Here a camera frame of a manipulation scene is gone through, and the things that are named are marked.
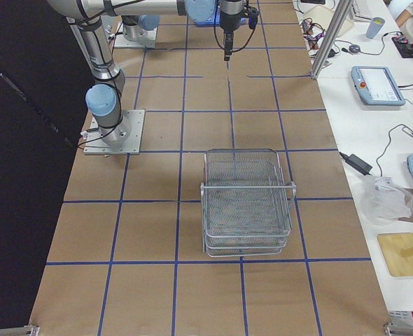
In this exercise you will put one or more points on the aluminium frame post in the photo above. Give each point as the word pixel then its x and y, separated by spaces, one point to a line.
pixel 336 22

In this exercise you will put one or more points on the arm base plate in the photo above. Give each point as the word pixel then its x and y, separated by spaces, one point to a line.
pixel 122 43
pixel 124 139

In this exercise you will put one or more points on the black power adapter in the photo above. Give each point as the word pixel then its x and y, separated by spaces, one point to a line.
pixel 358 164

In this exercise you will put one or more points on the blue cup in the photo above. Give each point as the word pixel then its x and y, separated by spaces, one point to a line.
pixel 374 27

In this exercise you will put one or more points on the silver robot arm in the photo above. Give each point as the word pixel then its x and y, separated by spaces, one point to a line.
pixel 137 27
pixel 104 98

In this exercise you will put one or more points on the beige plastic tray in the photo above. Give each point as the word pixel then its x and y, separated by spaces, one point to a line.
pixel 322 15

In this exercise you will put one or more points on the blue plastic tray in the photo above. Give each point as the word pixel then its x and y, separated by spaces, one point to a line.
pixel 213 20

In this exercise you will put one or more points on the clear plastic bag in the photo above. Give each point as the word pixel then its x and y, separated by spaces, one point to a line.
pixel 382 198

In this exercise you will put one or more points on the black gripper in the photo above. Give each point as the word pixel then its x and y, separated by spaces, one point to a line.
pixel 228 20

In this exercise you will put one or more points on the silver wire mesh shelf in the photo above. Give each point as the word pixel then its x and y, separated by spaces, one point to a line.
pixel 245 203

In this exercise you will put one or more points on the wooden cutting board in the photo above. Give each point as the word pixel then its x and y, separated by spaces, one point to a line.
pixel 397 250

